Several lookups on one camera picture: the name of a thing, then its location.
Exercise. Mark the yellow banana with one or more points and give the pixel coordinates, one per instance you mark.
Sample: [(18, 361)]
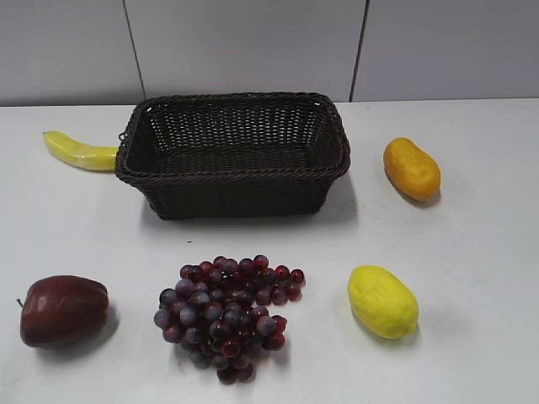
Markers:
[(79, 154)]

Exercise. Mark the yellow lemon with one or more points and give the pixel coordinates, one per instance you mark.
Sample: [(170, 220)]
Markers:
[(382, 302)]

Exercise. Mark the orange mango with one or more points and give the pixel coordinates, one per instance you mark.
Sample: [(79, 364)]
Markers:
[(413, 171)]

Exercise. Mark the dark brown wicker basket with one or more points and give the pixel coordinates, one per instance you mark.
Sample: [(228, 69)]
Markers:
[(234, 154)]

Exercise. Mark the red purple grape bunch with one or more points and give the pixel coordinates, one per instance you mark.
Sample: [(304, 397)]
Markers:
[(218, 312)]

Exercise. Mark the dark red apple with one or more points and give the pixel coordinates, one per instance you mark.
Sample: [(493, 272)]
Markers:
[(62, 310)]

